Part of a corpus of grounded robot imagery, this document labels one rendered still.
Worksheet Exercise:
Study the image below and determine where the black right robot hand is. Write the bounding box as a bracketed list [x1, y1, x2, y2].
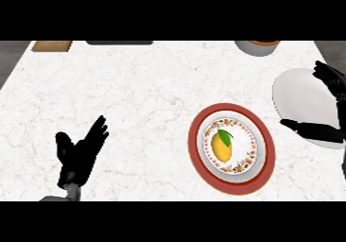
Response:
[279, 60, 346, 192]

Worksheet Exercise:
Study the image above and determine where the grey pot with brown rim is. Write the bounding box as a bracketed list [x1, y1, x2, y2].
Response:
[233, 41, 282, 58]

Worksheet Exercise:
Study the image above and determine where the red round placemat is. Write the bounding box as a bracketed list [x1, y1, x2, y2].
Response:
[186, 102, 277, 197]

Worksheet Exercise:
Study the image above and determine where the brown wooden cutting board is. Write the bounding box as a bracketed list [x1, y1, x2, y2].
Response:
[30, 41, 73, 53]

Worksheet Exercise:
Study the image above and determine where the yellow lemon with green leaf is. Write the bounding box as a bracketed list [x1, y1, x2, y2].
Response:
[209, 129, 235, 164]

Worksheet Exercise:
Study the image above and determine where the plain white plate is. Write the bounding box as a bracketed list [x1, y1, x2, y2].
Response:
[270, 67, 346, 150]

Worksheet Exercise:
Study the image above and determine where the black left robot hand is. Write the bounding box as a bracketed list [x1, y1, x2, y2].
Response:
[54, 114, 110, 190]

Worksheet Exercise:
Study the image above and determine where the white floral-rimmed plate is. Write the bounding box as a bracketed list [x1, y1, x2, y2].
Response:
[196, 110, 267, 183]

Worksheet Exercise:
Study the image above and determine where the dark grey flat appliance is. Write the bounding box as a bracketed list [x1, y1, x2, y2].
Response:
[85, 41, 155, 46]

